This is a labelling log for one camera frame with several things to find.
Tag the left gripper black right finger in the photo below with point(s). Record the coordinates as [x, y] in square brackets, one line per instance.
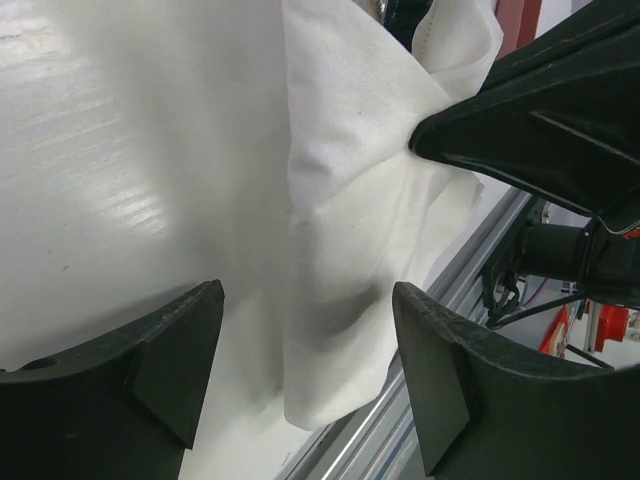
[538, 416]

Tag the dark handled steak knife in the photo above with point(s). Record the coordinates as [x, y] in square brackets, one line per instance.
[402, 17]

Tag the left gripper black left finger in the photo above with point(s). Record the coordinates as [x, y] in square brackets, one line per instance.
[124, 405]

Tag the aluminium front rail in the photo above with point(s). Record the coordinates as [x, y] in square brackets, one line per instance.
[375, 417]

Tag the red plastic utensil tray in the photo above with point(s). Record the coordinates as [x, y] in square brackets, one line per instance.
[518, 20]

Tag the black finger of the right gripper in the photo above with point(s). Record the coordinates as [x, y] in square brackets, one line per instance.
[558, 118]

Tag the white paper napkin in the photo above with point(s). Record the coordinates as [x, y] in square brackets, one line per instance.
[360, 210]

